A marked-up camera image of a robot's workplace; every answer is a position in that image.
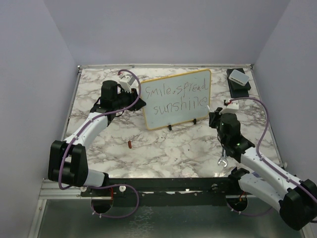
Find black box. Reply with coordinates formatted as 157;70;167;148
229;84;249;98
226;68;251;91

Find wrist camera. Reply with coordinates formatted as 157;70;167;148
221;99;239;114
119;74;135;93

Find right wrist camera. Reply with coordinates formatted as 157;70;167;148
221;99;239;114

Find yellow framed whiteboard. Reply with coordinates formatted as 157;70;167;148
141;69;211;130

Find white network switch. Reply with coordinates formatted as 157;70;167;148
229;69;249;85

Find upper black box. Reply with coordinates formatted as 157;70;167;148
226;68;251;91

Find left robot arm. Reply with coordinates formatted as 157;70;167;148
48;80;146;196

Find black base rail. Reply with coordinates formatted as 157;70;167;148
81;168;258;208

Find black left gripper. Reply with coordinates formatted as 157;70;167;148
113;86;146;111

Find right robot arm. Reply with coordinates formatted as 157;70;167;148
209;108;317;231

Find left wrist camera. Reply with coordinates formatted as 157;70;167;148
119;74;135;93

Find silver open-end wrench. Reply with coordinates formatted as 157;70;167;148
217;148;228;168

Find lower black box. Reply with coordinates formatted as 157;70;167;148
229;84;249;98

